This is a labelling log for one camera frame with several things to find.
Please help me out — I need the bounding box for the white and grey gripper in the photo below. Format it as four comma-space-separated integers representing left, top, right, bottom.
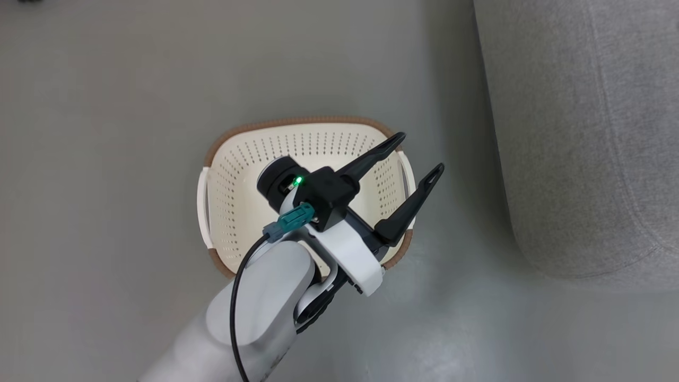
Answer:
304, 132, 446, 298

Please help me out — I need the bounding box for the cream laundry basket brown rim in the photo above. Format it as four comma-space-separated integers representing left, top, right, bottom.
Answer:
197, 116, 415, 279

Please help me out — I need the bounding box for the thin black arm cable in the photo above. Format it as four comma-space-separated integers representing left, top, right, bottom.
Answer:
229, 233, 272, 382

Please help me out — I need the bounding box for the grey fabric sofa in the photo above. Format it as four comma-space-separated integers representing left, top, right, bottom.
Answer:
473, 0, 679, 290

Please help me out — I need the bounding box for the teal cable connector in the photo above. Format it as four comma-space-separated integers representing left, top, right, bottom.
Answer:
263, 202, 317, 244

